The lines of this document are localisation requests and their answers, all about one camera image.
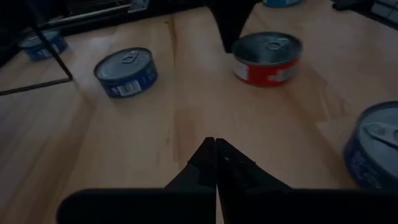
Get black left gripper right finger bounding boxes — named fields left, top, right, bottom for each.
left=216, top=139, right=398, bottom=224

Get red label seafood can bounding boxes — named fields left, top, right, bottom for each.
left=231, top=30, right=304, bottom=88

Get blue label seafood can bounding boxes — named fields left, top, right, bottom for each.
left=343, top=101, right=398, bottom=190
left=17, top=28, right=68, bottom=62
left=93, top=47, right=159, bottom=99

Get wooden shelf with black legs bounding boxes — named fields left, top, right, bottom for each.
left=0, top=0, right=74, bottom=96

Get teal label seafood can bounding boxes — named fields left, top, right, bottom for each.
left=262, top=0, right=303, bottom=9

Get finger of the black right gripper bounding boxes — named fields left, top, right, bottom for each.
left=231, top=0, right=259, bottom=53
left=207, top=0, right=233, bottom=53

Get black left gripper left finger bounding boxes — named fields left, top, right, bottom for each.
left=55, top=138, right=217, bottom=224

